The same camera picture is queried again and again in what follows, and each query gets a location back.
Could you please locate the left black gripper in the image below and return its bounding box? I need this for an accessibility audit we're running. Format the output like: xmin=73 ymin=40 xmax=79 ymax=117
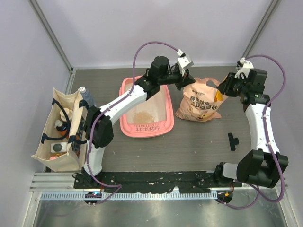
xmin=159 ymin=67 xmax=196 ymax=91

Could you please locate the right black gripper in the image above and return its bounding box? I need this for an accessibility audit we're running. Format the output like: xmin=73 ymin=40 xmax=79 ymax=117
xmin=217 ymin=72 xmax=250 ymax=97

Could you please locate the yellow plastic scoop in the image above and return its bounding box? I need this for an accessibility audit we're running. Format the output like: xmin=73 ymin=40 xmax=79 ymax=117
xmin=214 ymin=90 xmax=224 ymax=102

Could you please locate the pink cat litter bag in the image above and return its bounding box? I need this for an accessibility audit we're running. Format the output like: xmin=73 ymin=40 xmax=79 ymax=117
xmin=175 ymin=78 xmax=227 ymax=122

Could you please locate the black bag clip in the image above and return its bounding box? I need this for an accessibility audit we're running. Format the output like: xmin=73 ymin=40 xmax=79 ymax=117
xmin=228 ymin=132 xmax=239 ymax=151

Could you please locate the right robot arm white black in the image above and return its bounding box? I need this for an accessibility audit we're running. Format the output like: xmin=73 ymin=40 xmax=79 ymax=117
xmin=214 ymin=69 xmax=288 ymax=188

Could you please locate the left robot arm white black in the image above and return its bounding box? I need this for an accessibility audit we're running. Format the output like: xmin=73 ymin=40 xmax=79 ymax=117
xmin=84 ymin=54 xmax=195 ymax=189

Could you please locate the pink litter box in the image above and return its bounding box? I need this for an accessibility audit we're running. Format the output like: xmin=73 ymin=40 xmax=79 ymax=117
xmin=119 ymin=85 xmax=174 ymax=138

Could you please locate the tan litter pile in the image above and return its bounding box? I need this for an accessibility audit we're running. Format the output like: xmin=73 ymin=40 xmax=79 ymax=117
xmin=133 ymin=111 xmax=154 ymax=124

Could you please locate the clear plastic water bottle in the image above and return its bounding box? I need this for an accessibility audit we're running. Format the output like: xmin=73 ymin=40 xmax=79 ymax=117
xmin=79 ymin=86 xmax=97 ymax=109

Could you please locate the beige wooden item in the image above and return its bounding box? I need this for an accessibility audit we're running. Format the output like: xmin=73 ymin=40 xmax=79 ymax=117
xmin=60 ymin=107 xmax=73 ymax=122

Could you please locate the dark bottle white pump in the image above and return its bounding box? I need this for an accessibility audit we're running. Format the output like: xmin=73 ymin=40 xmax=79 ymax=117
xmin=54 ymin=120 xmax=68 ymax=134

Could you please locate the beige canvas tote bag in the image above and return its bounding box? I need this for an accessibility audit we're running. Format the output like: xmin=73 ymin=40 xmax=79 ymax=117
xmin=32 ymin=89 xmax=88 ymax=172

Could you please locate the white bottle grey cap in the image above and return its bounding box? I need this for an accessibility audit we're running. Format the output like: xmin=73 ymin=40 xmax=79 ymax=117
xmin=51 ymin=142 xmax=67 ymax=154

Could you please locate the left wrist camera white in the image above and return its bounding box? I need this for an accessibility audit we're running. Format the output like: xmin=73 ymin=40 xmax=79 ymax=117
xmin=177 ymin=49 xmax=194 ymax=76

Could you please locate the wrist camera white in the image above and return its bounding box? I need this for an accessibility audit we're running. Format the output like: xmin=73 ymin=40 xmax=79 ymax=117
xmin=234 ymin=57 xmax=254 ymax=79
xmin=177 ymin=49 xmax=194 ymax=76

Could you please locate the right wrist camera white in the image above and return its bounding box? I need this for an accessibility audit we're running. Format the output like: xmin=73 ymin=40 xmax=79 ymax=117
xmin=234 ymin=57 xmax=254 ymax=79

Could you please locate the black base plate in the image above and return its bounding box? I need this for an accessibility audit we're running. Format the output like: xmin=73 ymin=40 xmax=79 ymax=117
xmin=72 ymin=171 xmax=242 ymax=194

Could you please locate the aluminium rail frame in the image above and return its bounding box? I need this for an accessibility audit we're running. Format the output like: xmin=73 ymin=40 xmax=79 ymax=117
xmin=29 ymin=170 xmax=289 ymax=201

